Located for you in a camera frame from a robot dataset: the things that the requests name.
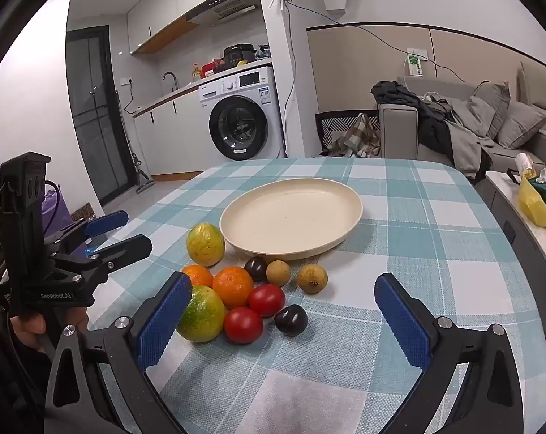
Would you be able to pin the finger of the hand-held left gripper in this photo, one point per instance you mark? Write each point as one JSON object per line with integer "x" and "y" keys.
{"x": 105, "y": 222}
{"x": 128, "y": 246}

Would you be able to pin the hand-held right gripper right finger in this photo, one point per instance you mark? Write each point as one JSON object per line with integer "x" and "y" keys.
{"x": 401, "y": 321}

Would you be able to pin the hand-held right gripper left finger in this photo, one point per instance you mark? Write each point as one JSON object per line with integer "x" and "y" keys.
{"x": 164, "y": 321}

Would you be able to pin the green yellow citrus fruit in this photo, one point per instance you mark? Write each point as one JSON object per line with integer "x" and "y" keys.
{"x": 205, "y": 314}

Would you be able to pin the small orange mandarin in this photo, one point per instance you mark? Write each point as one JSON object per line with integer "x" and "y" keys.
{"x": 199, "y": 275}

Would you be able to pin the large orange mandarin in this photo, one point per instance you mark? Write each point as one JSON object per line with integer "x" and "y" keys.
{"x": 233, "y": 286}

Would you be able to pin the red tomato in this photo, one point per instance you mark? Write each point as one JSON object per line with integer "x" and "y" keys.
{"x": 266, "y": 300}
{"x": 243, "y": 325}

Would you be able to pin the large brown longan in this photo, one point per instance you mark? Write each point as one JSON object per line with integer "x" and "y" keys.
{"x": 312, "y": 279}

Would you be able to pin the dark purple plum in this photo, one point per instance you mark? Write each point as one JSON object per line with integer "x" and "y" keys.
{"x": 291, "y": 320}
{"x": 255, "y": 268}

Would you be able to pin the small brown longan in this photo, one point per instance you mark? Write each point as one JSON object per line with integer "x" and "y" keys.
{"x": 278, "y": 273}

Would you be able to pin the cream round plate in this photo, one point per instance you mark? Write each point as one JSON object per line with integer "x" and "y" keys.
{"x": 291, "y": 217}

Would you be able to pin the person's left hand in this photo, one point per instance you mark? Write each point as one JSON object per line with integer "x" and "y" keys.
{"x": 26, "y": 330}

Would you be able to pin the patterned cardboard box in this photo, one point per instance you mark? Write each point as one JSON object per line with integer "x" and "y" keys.
{"x": 84, "y": 212}

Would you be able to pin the purple bag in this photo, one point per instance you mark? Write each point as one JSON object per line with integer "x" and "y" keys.
{"x": 58, "y": 217}

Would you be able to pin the floor mop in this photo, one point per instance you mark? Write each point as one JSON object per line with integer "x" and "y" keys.
{"x": 142, "y": 176}

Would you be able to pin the teal checked tablecloth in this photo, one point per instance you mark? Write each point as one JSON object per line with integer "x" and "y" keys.
{"x": 390, "y": 235}

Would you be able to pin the dark glass door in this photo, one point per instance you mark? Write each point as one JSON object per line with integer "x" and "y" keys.
{"x": 96, "y": 122}

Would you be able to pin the white kitchen base cabinet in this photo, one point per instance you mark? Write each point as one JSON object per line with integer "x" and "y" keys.
{"x": 173, "y": 135}

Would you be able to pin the chrome kitchen faucet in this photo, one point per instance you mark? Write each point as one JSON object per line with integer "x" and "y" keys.
{"x": 171, "y": 79}

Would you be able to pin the white side table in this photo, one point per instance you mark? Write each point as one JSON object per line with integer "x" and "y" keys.
{"x": 507, "y": 194}

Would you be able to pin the white washing machine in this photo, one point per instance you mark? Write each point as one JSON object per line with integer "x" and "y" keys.
{"x": 218, "y": 95}

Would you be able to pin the yellow soap bottle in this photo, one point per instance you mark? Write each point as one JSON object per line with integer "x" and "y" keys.
{"x": 196, "y": 73}

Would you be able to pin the yellow bag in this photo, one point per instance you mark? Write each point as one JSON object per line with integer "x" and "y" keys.
{"x": 532, "y": 203}

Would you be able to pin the red box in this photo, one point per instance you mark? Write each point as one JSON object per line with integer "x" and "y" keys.
{"x": 211, "y": 70}

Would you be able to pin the plaid cloth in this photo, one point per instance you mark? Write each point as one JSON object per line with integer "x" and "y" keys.
{"x": 361, "y": 138}

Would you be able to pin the grey sofa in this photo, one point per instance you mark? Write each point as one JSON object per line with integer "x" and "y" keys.
{"x": 397, "y": 131}

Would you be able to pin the dark clothes pile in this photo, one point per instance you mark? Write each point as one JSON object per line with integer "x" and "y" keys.
{"x": 431, "y": 126}

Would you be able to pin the white bottle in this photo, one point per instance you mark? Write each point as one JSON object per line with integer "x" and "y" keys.
{"x": 524, "y": 165}

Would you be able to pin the black patterned laundry basket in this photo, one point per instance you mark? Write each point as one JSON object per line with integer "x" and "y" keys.
{"x": 331, "y": 122}

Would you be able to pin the black pressure cooker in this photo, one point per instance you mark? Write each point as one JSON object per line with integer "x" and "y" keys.
{"x": 239, "y": 56}

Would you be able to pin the grey pillow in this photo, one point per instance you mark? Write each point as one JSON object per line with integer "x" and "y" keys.
{"x": 492, "y": 104}
{"x": 521, "y": 124}

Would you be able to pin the grey plastic bag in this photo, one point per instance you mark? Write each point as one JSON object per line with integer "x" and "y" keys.
{"x": 263, "y": 53}

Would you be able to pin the steel range hood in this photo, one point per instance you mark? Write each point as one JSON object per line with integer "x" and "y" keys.
{"x": 227, "y": 7}

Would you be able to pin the white wall cabinets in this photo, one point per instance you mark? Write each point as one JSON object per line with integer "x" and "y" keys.
{"x": 164, "y": 9}

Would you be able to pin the white wall outlet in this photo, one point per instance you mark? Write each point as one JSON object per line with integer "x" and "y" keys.
{"x": 415, "y": 63}

